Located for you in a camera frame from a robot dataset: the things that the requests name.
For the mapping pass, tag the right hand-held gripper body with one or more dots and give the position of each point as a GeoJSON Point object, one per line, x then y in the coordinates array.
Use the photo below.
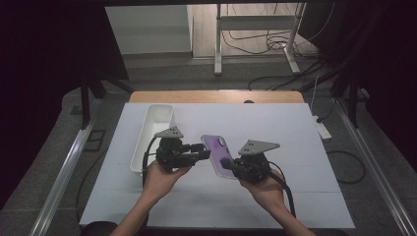
{"type": "Point", "coordinates": [254, 167]}

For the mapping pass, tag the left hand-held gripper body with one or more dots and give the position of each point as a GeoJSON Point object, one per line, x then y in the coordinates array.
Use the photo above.
{"type": "Point", "coordinates": [172, 154]}

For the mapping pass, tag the translucent phone case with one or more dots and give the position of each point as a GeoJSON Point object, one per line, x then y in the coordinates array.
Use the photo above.
{"type": "Point", "coordinates": [218, 149]}

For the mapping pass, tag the person's right hand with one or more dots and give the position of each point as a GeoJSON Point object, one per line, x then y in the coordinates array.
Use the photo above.
{"type": "Point", "coordinates": [267, 193]}

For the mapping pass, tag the person's left hand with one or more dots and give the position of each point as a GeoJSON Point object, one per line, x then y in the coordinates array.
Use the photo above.
{"type": "Point", "coordinates": [160, 183]}

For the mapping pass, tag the white plastic bin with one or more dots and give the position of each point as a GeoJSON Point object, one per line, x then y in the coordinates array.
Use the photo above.
{"type": "Point", "coordinates": [154, 126]}

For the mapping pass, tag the wooden table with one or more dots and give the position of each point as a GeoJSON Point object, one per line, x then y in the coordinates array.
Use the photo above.
{"type": "Point", "coordinates": [196, 97]}

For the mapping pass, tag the white power strip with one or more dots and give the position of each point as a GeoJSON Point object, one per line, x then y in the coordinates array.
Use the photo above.
{"type": "Point", "coordinates": [323, 129]}

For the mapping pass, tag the black metal stand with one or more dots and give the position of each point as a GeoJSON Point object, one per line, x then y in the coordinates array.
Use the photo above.
{"type": "Point", "coordinates": [353, 105]}
{"type": "Point", "coordinates": [86, 101]}

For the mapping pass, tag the white cabinet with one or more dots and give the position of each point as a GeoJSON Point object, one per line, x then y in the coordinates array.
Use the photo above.
{"type": "Point", "coordinates": [147, 29]}

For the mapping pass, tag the dark curtain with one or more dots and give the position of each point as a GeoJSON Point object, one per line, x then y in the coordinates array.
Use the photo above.
{"type": "Point", "coordinates": [387, 65]}
{"type": "Point", "coordinates": [39, 65]}

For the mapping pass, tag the black floor frame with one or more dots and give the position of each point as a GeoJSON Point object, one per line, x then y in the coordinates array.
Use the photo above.
{"type": "Point", "coordinates": [95, 140]}

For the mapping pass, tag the aluminium rail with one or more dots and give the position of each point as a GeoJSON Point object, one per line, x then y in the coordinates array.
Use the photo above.
{"type": "Point", "coordinates": [69, 160]}
{"type": "Point", "coordinates": [373, 164]}

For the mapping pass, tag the white metal desk frame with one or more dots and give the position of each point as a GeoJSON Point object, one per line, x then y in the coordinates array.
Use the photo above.
{"type": "Point", "coordinates": [255, 22]}

